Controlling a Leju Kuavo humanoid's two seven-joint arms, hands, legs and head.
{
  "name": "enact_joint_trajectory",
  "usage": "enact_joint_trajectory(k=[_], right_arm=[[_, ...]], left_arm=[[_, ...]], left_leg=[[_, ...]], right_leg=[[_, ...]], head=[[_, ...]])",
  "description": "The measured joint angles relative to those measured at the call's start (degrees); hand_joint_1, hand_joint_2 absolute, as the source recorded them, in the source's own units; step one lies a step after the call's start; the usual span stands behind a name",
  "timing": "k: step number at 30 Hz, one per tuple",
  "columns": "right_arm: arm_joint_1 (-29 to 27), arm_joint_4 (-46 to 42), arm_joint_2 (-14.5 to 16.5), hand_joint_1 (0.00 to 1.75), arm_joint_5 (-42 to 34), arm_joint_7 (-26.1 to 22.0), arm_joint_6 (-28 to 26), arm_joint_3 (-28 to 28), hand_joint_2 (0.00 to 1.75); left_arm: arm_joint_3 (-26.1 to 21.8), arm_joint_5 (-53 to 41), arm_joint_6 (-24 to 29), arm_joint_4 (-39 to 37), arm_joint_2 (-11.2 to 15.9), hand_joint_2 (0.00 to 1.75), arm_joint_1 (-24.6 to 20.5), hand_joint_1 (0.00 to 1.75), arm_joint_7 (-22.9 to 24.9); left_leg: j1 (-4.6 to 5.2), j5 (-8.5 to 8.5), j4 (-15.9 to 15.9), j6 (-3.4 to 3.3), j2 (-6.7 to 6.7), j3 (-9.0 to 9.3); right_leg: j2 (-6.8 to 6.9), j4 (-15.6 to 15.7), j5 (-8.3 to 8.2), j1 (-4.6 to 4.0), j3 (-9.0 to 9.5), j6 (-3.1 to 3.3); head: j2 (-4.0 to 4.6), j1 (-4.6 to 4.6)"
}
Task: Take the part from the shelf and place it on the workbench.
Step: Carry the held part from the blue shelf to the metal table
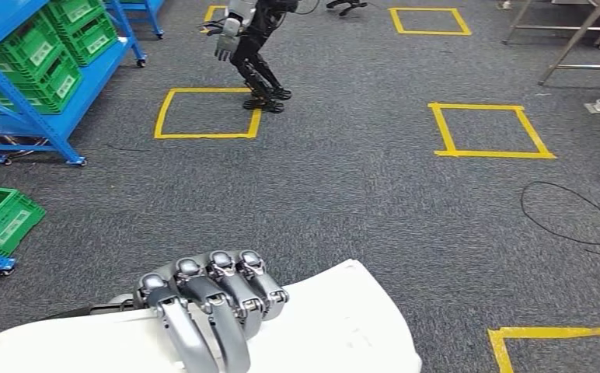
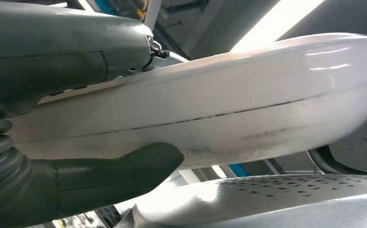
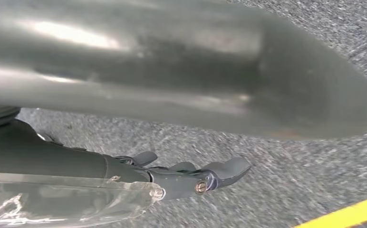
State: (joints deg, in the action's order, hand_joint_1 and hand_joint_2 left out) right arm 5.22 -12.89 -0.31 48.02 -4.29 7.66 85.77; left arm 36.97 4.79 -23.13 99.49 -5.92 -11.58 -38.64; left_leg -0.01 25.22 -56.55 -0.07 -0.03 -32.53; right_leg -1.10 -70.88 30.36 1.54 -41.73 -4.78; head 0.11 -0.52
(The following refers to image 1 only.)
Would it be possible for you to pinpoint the white curved plastic part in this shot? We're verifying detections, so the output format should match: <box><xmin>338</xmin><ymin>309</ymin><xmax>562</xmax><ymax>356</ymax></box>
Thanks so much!
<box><xmin>0</xmin><ymin>259</ymin><xmax>424</xmax><ymax>373</ymax></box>

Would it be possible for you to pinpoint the black floor cable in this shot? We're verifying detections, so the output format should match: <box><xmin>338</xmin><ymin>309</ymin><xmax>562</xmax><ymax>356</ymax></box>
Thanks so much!
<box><xmin>520</xmin><ymin>181</ymin><xmax>600</xmax><ymax>259</ymax></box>

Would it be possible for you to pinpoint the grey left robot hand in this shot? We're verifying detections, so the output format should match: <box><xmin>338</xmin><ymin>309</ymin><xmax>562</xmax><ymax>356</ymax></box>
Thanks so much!
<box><xmin>134</xmin><ymin>249</ymin><xmax>291</xmax><ymax>373</ymax></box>

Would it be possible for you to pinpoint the open green plastic bin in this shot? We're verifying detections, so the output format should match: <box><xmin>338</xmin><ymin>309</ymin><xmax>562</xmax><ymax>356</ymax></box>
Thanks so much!
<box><xmin>0</xmin><ymin>184</ymin><xmax>47</xmax><ymax>259</ymax></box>

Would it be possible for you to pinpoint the green plastic crate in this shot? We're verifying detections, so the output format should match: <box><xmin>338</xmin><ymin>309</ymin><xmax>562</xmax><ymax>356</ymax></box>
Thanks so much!
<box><xmin>0</xmin><ymin>54</ymin><xmax>83</xmax><ymax>115</ymax></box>
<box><xmin>42</xmin><ymin>0</ymin><xmax>106</xmax><ymax>32</ymax></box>
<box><xmin>60</xmin><ymin>18</ymin><xmax>119</xmax><ymax>67</ymax></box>
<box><xmin>0</xmin><ymin>15</ymin><xmax>68</xmax><ymax>83</ymax></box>

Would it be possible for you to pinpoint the black humanoid robot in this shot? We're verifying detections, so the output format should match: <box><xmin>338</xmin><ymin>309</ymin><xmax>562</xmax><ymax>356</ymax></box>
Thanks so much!
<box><xmin>199</xmin><ymin>0</ymin><xmax>301</xmax><ymax>114</ymax></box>

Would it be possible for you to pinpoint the steel leg table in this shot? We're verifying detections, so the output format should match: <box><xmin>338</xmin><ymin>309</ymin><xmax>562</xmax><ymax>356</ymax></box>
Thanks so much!
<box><xmin>502</xmin><ymin>0</ymin><xmax>600</xmax><ymax>87</ymax></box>

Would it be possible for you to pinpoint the black floor stand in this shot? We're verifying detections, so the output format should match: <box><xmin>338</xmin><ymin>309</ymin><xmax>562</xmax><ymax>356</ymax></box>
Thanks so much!
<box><xmin>326</xmin><ymin>0</ymin><xmax>369</xmax><ymax>16</ymax></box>

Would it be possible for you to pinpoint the yellow floor tape square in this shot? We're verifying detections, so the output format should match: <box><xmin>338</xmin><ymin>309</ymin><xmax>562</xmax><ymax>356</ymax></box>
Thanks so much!
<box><xmin>154</xmin><ymin>87</ymin><xmax>263</xmax><ymax>140</ymax></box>
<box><xmin>428</xmin><ymin>102</ymin><xmax>557</xmax><ymax>159</ymax></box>
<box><xmin>201</xmin><ymin>5</ymin><xmax>229</xmax><ymax>35</ymax></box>
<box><xmin>487</xmin><ymin>326</ymin><xmax>600</xmax><ymax>373</ymax></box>
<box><xmin>388</xmin><ymin>7</ymin><xmax>472</xmax><ymax>37</ymax></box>

